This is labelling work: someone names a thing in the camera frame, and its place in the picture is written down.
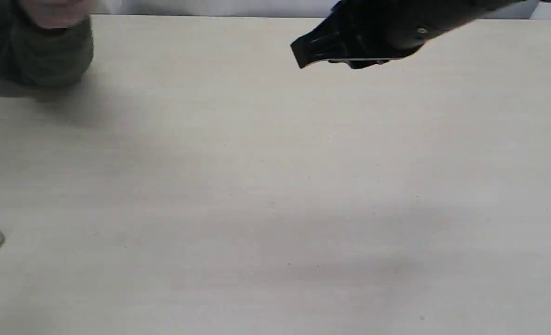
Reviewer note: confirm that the open bare right hand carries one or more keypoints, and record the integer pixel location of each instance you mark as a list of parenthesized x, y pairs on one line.
[(57, 13)]

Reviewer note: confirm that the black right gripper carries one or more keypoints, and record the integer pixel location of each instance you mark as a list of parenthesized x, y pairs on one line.
[(364, 33)]

